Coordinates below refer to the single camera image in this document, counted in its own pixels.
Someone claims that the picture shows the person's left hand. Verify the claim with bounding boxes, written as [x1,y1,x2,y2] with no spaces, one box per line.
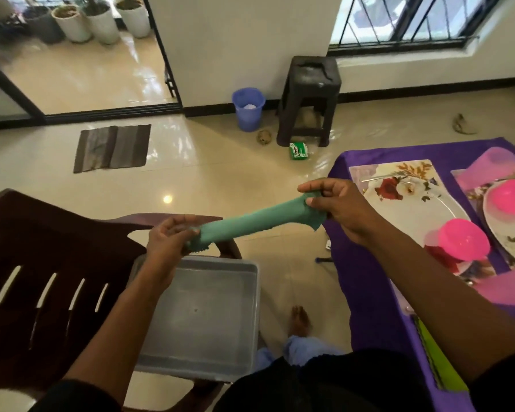
[145,214,200,292]

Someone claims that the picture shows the person's right hand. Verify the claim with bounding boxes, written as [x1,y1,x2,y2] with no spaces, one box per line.
[297,177,383,245]

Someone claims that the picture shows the floral print placemat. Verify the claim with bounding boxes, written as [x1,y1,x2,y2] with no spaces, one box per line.
[348,160,497,314]
[450,163,515,271]

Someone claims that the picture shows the steel fork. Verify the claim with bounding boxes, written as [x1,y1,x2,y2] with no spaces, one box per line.
[360,173,406,183]

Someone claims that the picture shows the white rose print plate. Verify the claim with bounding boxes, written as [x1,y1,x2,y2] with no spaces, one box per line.
[362,175,473,275]
[482,180,515,267]

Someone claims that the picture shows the teal zigzag edged cloth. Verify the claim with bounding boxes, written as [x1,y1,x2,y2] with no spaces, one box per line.
[184,191,328,253]

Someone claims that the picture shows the tan paper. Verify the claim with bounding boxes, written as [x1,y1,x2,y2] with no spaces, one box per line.
[451,113,477,136]

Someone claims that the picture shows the light pink plastic cup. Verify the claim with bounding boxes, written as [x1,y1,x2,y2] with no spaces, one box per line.
[474,266,515,307]

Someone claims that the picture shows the green ribbed mat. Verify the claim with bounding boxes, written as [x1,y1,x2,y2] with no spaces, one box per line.
[414,315,469,393]

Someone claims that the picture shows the person's right forearm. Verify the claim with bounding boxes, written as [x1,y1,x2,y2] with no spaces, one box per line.
[360,227,515,382]

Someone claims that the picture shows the person's right foot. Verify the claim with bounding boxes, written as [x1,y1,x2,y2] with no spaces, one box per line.
[290,306,312,338]

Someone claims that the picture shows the person's light blue trousers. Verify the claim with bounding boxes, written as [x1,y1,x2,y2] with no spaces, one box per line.
[253,335,344,370]

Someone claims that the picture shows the person's black shirt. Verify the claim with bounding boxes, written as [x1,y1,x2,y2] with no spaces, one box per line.
[30,347,515,412]

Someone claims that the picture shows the grey plastic tub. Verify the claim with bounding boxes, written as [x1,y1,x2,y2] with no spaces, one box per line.
[126,255,262,382]

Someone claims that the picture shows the purple tablecloth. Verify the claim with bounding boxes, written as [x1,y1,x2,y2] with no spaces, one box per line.
[315,137,515,412]

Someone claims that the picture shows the grey striped doormat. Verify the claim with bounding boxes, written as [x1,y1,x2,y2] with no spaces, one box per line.
[73,124,152,175]

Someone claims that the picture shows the brown plastic armchair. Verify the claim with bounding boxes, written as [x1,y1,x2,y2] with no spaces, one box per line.
[0,188,243,412]

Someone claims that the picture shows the black plastic stool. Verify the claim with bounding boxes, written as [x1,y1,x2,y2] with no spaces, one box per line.
[276,55,342,148]

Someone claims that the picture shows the blue plastic bucket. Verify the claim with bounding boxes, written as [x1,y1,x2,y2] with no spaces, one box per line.
[231,88,266,133]

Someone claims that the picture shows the black framed glass door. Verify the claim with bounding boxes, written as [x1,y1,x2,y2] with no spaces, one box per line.
[0,0,183,132]

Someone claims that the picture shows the black barred window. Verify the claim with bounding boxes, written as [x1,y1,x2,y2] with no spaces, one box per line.
[328,0,505,56]

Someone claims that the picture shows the white outdoor plant pot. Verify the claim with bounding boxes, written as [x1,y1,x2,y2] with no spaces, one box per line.
[82,2,121,46]
[116,0,151,39]
[51,5,92,43]

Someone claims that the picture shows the dark grey outdoor plant pot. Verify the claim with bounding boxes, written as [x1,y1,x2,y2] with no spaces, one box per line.
[23,6,65,44]

